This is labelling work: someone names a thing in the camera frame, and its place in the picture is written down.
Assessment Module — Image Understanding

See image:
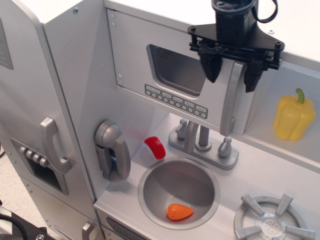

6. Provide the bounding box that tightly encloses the grey toy ice dispenser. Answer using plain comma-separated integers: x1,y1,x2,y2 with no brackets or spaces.
10,137,69,196

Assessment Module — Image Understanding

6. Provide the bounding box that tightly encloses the round grey toy sink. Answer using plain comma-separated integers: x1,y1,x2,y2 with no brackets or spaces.
137,157,221,230

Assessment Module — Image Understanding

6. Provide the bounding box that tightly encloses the grey fridge door handle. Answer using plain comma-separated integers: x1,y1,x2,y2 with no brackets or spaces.
40,116,73,175

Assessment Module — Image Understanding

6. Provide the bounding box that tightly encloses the grey lower door handle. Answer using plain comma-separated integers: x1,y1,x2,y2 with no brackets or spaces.
81,222,100,240

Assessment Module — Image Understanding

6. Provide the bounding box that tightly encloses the grey toy oven vent panel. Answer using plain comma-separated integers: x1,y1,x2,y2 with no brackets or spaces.
106,217,147,240

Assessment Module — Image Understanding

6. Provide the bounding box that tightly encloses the grey toy telephone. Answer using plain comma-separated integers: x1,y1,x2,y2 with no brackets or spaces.
94,120,131,182

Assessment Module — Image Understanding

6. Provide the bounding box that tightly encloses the red toy pepper slice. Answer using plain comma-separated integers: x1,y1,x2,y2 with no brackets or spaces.
144,136,166,160

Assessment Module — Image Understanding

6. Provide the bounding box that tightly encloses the grey toy fridge door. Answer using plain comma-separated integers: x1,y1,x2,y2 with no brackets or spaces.
0,0,104,240

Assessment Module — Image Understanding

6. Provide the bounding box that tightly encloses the grey toy stove burner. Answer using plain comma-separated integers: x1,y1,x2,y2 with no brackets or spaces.
233,193,316,240

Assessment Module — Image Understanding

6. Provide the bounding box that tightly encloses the grey toy faucet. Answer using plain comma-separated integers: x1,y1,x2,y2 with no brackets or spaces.
168,118,239,171

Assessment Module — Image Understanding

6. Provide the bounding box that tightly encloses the yellow toy bell pepper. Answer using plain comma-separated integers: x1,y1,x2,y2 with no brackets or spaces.
273,88,317,141

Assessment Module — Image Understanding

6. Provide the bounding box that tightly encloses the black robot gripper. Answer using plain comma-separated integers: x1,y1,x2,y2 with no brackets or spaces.
188,0,284,93

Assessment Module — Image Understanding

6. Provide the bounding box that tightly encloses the black base with screw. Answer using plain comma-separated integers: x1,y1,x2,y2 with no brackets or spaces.
0,201,55,240

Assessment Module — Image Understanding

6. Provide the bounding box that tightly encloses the grey toy microwave door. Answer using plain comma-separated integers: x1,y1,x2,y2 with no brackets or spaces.
107,9,255,135

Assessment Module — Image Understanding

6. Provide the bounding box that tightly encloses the orange toy carrot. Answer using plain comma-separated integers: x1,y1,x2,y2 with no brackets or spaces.
165,203,194,221

